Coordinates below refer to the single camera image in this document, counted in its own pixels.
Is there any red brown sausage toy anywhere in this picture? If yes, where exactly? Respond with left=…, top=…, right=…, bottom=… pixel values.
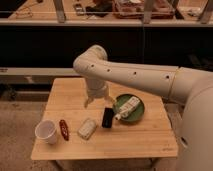
left=59, top=120, right=69, bottom=141

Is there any black eraser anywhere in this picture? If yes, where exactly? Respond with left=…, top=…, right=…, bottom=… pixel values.
left=102, top=108, right=114, bottom=128

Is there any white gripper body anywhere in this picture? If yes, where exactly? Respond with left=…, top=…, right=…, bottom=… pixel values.
left=85, top=79, right=109, bottom=98

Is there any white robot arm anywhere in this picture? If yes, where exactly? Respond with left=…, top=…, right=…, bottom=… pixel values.
left=73, top=45, right=213, bottom=171

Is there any white sponge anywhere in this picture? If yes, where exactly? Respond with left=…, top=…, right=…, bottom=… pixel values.
left=78, top=118, right=97, bottom=140

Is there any white paper cup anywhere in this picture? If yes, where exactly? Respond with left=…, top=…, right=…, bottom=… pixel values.
left=35, top=120, right=57, bottom=144

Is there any green plate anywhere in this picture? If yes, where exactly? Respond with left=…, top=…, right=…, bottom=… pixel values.
left=113, top=94, right=145, bottom=122

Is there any wooden table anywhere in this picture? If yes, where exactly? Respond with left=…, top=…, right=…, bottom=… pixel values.
left=31, top=78, right=178, bottom=160

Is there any white bottle on plate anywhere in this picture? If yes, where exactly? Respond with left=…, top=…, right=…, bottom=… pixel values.
left=115, top=96, right=140, bottom=120

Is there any background workbench shelf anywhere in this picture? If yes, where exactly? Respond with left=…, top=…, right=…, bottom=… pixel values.
left=0, top=0, right=213, bottom=27

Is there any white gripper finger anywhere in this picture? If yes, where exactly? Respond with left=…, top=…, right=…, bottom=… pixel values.
left=84, top=97, right=93, bottom=108
left=104, top=95, right=116, bottom=104

